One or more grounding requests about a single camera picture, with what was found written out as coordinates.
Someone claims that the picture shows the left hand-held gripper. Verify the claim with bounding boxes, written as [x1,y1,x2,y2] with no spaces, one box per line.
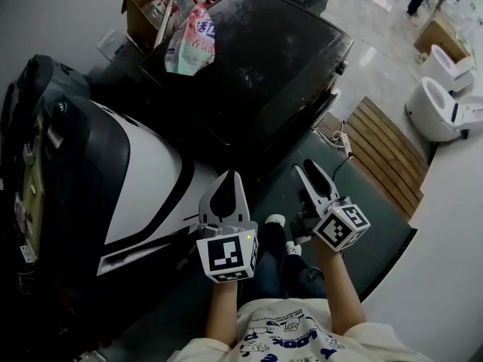
[195,170,260,284]

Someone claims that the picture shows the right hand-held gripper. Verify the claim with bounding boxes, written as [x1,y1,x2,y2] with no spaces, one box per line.
[290,158,371,254]

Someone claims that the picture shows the person's right forearm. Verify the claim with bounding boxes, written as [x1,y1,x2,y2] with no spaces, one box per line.
[310,235,368,336]

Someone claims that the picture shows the person's left forearm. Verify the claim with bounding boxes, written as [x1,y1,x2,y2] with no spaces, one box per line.
[205,280,240,349]

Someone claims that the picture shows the cardboard box with items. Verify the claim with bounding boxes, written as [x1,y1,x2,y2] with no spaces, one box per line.
[121,0,235,54]

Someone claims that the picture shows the white power strip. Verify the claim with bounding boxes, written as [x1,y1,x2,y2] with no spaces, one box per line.
[338,131,355,157]

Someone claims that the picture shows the blue jeans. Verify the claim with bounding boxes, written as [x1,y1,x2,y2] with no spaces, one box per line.
[247,222,328,302]

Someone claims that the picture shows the wooden slat platform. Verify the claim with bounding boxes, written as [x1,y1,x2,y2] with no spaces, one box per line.
[344,96,430,219]

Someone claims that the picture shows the dark green floor mat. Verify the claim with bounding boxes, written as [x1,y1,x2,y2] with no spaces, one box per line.
[109,126,419,362]

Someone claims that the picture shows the white black appliance shell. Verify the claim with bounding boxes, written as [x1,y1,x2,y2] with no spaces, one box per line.
[47,95,220,278]

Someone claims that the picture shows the black washing machine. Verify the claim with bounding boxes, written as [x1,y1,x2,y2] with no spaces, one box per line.
[140,0,356,179]

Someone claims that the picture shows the white toilet with raised lid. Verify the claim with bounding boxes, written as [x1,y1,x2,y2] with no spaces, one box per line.
[405,75,483,143]
[420,43,477,94]

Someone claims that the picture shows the cream printed t-shirt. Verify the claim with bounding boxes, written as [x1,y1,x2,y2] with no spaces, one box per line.
[165,296,435,362]

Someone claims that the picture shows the pink green refill pouch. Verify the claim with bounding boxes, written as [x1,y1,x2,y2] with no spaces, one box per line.
[164,0,217,77]

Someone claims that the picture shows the cardboard box beside toilets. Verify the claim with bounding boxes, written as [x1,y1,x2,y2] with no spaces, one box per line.
[413,16,473,63]

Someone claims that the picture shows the grey plastic case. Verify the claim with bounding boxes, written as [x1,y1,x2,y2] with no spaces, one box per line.
[95,27,130,63]

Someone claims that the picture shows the black bag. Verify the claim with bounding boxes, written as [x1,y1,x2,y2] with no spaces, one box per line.
[0,53,92,135]

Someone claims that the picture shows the long black cable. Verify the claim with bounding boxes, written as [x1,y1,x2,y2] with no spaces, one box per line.
[333,152,355,179]

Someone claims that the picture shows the white cable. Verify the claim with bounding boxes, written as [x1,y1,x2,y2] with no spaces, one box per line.
[314,120,345,149]

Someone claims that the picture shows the looped black cable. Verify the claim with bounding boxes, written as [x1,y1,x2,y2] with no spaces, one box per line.
[305,266,326,285]

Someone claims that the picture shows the olive green metal frame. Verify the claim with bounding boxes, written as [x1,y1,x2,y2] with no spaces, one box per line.
[19,113,52,265]

